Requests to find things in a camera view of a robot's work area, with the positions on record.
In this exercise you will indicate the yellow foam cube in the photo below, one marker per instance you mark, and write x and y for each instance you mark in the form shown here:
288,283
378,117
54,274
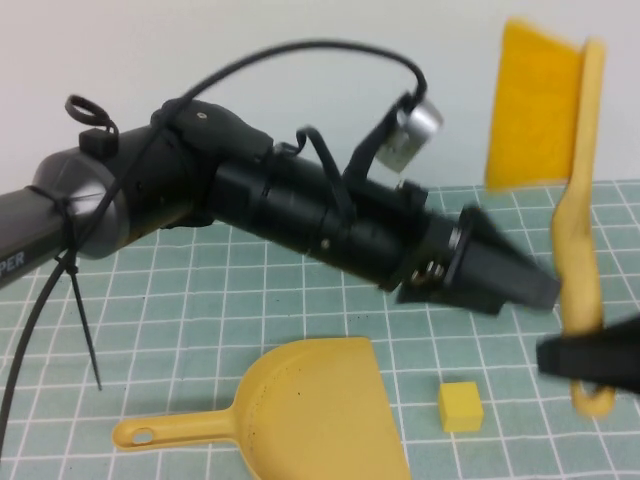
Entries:
460,407

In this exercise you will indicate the yellow plastic dustpan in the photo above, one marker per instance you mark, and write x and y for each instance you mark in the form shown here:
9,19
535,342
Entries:
310,405

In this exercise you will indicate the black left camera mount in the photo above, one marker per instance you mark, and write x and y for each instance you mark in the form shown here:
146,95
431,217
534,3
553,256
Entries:
365,150

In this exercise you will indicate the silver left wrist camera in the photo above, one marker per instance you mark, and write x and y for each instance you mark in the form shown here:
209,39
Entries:
415,130

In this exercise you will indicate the green checked tablecloth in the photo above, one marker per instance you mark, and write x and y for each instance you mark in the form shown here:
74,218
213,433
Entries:
200,325

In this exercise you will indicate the yellow hand brush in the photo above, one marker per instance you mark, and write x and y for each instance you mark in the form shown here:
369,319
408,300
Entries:
535,110

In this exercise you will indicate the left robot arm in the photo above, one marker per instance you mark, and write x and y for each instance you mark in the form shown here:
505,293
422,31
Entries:
150,185

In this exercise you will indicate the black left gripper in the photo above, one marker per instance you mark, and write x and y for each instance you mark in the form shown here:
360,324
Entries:
380,230

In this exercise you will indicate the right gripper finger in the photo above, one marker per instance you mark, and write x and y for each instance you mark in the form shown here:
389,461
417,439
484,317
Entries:
590,355

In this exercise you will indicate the black tethered port cap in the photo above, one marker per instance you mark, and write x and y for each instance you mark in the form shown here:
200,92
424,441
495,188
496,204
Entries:
97,142

